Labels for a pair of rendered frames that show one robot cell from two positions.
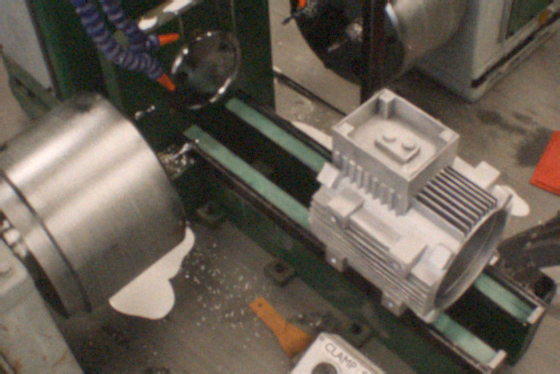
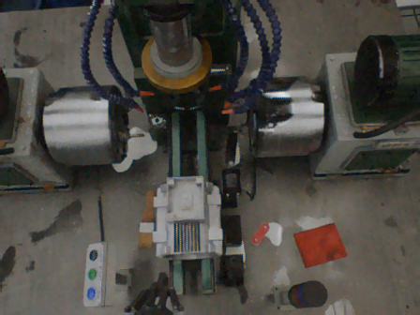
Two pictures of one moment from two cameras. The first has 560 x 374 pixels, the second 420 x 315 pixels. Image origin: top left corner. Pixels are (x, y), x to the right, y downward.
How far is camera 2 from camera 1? 0.73 m
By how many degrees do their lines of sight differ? 28
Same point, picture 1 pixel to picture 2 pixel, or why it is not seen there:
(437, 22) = (286, 151)
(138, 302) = not seen: hidden behind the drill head
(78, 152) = (82, 119)
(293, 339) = (147, 216)
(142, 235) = (94, 158)
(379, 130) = (188, 188)
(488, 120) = (309, 192)
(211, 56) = (189, 96)
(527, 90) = (346, 194)
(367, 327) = not seen: hidden behind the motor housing
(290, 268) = not seen: hidden behind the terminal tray
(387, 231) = (162, 223)
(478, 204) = (189, 247)
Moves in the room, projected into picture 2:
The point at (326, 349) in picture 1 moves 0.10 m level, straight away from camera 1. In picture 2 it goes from (100, 247) to (127, 222)
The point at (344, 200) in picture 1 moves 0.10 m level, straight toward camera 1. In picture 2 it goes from (159, 201) to (133, 225)
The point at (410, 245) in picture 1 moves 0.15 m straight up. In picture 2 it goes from (161, 236) to (153, 226)
